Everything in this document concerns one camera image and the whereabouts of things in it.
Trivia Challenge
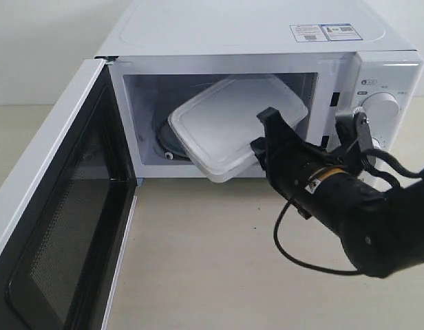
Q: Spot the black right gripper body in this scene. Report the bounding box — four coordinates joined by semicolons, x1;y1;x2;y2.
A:
263;135;353;206

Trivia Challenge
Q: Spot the white plastic lidded container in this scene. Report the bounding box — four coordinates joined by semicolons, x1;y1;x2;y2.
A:
168;74;308;183

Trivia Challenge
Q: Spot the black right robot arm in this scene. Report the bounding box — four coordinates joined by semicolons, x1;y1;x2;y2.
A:
251;107;424;278

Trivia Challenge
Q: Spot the white Midea microwave body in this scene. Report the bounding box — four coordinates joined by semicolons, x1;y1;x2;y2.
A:
96;1;424;179

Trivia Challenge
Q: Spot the lower white timer knob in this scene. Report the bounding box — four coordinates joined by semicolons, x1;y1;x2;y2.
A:
372;137;385;150

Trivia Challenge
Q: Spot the glass turntable plate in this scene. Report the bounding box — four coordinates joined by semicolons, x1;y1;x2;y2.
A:
152;81;233;159

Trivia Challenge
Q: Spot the white warning label sticker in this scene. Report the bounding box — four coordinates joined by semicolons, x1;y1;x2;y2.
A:
290;24;328;43

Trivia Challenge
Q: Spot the upper white power knob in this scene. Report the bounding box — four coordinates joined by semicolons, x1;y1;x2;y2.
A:
361;92;400;120

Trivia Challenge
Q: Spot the blue energy label sticker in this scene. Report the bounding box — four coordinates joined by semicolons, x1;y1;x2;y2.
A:
320;23;363;42

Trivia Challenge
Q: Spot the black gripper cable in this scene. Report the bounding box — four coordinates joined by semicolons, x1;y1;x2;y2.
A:
273;197;363;275

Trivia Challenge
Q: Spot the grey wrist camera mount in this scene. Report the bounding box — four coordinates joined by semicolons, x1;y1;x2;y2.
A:
333;107;376;167

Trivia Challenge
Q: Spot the black turntable roller ring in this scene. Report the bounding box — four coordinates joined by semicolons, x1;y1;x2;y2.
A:
157;123;192;161

